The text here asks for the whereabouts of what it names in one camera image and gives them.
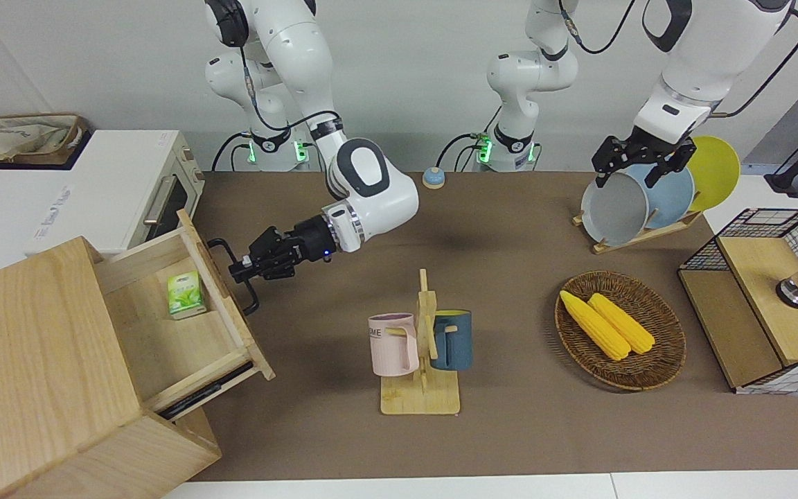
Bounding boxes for brown table mat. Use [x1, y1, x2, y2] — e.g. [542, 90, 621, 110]
[166, 172, 798, 483]

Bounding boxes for black wire shelf wooden boards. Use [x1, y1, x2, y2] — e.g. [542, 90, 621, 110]
[678, 208, 798, 396]

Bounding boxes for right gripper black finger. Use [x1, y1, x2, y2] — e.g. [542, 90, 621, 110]
[229, 227, 283, 268]
[229, 262, 296, 281]

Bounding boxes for brown woven tray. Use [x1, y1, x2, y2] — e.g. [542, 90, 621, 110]
[0, 113, 89, 167]

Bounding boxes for black left arm wrist cable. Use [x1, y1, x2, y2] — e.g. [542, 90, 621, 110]
[711, 7, 798, 119]

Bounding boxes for wooden plate rack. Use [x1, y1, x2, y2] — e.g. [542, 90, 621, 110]
[572, 208, 704, 255]

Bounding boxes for light blue plate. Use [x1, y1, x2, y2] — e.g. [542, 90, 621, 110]
[624, 163, 696, 230]

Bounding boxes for light wooden cabinet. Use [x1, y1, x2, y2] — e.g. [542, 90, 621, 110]
[0, 237, 222, 499]

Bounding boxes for black left arm shoulder cable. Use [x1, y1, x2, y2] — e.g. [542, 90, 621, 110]
[558, 0, 639, 55]

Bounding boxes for yellow plate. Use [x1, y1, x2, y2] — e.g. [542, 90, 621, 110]
[686, 136, 741, 213]

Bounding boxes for beige cloth bag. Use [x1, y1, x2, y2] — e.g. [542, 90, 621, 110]
[0, 118, 78, 164]

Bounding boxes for grey plate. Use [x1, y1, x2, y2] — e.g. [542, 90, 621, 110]
[580, 172, 650, 247]

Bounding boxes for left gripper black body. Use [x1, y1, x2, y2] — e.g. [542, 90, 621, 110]
[621, 128, 684, 167]

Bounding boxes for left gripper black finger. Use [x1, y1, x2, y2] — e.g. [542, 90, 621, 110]
[644, 137, 695, 189]
[592, 137, 626, 189]

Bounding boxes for wooden drawer with black handle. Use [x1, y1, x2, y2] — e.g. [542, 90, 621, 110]
[94, 210, 276, 422]

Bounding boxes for green drink carton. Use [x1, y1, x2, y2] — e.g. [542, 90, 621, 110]
[167, 272, 207, 320]

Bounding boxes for brown wicker basket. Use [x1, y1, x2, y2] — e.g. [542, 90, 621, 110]
[555, 270, 687, 393]

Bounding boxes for wooden mug tree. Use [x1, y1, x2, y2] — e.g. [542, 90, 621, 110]
[380, 269, 462, 417]

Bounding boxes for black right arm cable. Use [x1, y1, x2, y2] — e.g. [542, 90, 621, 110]
[236, 35, 344, 139]

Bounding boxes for white toaster oven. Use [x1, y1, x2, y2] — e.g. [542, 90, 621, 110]
[24, 129, 206, 260]

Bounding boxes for pink mug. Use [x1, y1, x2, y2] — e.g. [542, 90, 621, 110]
[368, 313, 420, 378]

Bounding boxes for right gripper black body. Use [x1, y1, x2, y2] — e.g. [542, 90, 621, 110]
[274, 213, 336, 268]

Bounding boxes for yellow corn cob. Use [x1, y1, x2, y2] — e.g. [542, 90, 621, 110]
[587, 292, 656, 356]
[560, 290, 632, 362]

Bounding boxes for dark blue mug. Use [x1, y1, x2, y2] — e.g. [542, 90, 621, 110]
[430, 309, 473, 371]

